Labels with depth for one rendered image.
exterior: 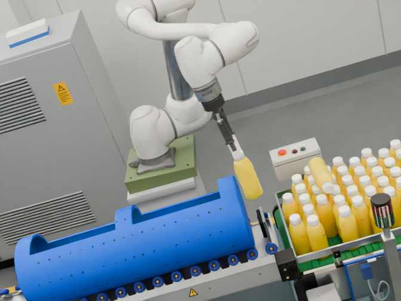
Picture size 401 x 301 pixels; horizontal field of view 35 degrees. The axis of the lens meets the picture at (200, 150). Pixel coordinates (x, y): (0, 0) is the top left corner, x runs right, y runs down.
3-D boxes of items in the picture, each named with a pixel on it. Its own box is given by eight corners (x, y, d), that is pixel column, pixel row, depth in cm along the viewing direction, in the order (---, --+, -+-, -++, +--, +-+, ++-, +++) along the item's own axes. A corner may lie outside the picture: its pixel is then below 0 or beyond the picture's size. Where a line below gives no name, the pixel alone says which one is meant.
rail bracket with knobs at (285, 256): (278, 269, 240) (272, 248, 235) (297, 263, 240) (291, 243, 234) (283, 287, 232) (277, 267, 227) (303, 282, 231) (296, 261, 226)
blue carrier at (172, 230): (50, 276, 271) (21, 224, 257) (249, 218, 263) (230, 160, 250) (40, 325, 246) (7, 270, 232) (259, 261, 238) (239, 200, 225)
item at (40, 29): (12, 42, 387) (7, 31, 383) (50, 29, 387) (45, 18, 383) (10, 49, 377) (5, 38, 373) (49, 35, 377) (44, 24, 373)
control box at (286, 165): (274, 169, 276) (268, 150, 271) (319, 156, 275) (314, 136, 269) (278, 182, 268) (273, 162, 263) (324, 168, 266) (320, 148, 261)
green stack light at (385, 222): (372, 218, 209) (369, 207, 206) (391, 213, 208) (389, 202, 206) (378, 231, 203) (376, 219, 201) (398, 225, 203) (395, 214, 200)
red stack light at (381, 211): (369, 207, 206) (367, 197, 204) (389, 201, 206) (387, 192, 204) (375, 219, 201) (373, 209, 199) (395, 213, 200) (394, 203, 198)
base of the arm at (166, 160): (131, 158, 310) (127, 148, 307) (175, 147, 308) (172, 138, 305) (128, 177, 294) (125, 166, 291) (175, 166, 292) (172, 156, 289)
